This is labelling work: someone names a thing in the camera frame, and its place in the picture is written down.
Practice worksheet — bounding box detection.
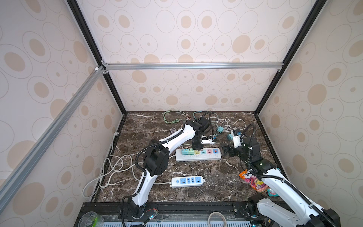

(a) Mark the silver aluminium rail diagonal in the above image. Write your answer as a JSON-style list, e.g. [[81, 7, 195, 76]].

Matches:
[[1, 65, 105, 212]]

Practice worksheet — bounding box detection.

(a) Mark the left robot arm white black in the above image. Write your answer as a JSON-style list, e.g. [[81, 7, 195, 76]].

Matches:
[[123, 117, 214, 218]]

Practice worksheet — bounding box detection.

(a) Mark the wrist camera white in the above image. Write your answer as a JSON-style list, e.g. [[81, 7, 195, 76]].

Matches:
[[231, 129, 242, 148], [201, 136, 216, 145]]

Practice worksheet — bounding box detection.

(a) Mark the clear plastic cup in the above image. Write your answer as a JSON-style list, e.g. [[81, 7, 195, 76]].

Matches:
[[78, 211, 104, 227]]

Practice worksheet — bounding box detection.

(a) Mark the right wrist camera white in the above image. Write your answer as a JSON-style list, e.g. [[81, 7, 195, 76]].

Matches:
[[231, 129, 242, 148]]

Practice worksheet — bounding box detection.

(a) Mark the green charging cable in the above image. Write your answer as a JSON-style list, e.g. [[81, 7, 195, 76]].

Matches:
[[163, 110, 182, 124]]

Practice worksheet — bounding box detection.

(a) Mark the silver aluminium rail horizontal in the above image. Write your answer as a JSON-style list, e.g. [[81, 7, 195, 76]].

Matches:
[[104, 62, 284, 70]]

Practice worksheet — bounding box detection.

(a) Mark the grey looped cable front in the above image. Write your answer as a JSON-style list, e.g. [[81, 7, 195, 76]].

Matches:
[[207, 211, 228, 227]]

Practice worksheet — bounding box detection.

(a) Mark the teal charger plug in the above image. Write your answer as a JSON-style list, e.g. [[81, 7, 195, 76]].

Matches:
[[181, 148, 189, 156], [227, 134, 233, 141], [217, 126, 224, 133]]

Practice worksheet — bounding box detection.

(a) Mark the long white power strip pastel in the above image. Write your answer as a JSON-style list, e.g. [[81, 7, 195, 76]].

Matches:
[[175, 148, 222, 162]]

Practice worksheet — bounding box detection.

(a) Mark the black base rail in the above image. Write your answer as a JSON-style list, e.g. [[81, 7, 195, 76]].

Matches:
[[74, 201, 274, 227]]

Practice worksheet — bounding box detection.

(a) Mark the white usb cable bundle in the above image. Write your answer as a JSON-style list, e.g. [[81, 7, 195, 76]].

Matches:
[[211, 113, 247, 132]]

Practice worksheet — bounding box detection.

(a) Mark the short white power strip blue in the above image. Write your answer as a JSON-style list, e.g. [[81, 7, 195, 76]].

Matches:
[[171, 176, 205, 188]]

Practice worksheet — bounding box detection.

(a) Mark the green charger plug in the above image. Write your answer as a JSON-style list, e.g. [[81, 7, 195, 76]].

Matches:
[[188, 148, 195, 155]]

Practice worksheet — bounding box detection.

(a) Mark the orange Fox's candy bag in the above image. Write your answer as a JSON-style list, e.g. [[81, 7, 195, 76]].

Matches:
[[239, 171, 269, 193]]

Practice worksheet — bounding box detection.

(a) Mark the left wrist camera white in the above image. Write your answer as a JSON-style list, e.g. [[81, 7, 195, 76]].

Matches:
[[201, 136, 216, 145]]

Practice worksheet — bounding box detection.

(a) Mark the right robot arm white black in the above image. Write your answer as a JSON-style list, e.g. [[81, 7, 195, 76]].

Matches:
[[224, 135, 341, 227]]

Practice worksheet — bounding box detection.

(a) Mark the green Fox's candy bag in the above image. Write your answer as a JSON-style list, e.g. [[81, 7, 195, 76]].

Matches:
[[267, 188, 279, 197]]

